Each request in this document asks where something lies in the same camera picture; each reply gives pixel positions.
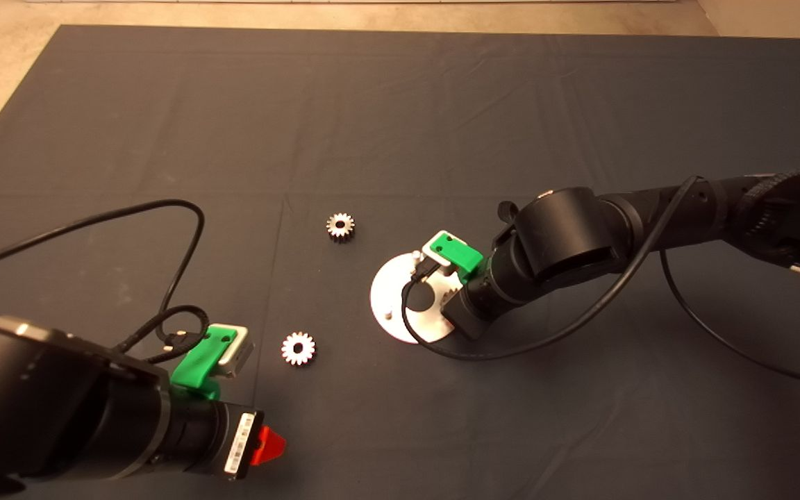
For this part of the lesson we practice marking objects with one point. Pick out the green left camera mount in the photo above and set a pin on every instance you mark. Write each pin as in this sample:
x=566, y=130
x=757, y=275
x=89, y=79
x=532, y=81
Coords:
x=195, y=361

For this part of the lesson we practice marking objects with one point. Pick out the round metal carrier plate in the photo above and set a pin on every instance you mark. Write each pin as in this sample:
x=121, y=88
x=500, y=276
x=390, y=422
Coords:
x=385, y=292

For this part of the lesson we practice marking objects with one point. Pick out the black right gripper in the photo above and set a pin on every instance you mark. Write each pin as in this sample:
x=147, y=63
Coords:
x=480, y=309

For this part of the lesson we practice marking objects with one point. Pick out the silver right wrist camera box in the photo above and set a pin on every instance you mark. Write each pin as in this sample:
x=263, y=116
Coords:
x=435, y=267

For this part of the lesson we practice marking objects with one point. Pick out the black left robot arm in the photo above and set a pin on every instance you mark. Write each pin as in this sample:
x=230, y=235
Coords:
x=32, y=403

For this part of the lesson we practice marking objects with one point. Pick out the green right camera mount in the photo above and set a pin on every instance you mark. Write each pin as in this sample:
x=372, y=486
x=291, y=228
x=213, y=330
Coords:
x=462, y=255

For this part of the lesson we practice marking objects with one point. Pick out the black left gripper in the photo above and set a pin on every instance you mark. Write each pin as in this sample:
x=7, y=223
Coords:
x=212, y=434

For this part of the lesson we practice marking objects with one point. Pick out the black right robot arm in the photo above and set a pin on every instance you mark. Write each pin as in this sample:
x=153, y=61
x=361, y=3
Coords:
x=567, y=236

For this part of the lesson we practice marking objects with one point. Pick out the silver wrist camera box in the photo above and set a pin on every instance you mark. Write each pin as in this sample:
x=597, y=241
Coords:
x=435, y=267
x=239, y=354

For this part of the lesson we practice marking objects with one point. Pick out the dark grey table cloth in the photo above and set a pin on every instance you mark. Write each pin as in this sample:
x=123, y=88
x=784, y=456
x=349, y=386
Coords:
x=442, y=104

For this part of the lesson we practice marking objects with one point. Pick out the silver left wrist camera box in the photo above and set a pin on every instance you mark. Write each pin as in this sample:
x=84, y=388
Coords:
x=239, y=354

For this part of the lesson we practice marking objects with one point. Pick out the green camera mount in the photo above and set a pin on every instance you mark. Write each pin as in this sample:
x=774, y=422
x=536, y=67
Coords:
x=195, y=361
x=462, y=255

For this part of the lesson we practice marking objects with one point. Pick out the small steel planetary gear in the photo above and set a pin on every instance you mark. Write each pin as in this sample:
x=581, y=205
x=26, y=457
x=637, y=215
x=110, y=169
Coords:
x=334, y=222
x=290, y=344

